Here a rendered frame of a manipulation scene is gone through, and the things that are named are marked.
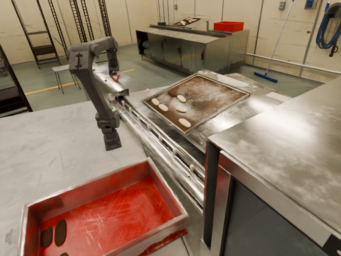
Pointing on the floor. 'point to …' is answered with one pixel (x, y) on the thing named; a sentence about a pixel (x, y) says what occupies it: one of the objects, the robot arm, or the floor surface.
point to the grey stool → (62, 71)
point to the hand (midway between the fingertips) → (115, 75)
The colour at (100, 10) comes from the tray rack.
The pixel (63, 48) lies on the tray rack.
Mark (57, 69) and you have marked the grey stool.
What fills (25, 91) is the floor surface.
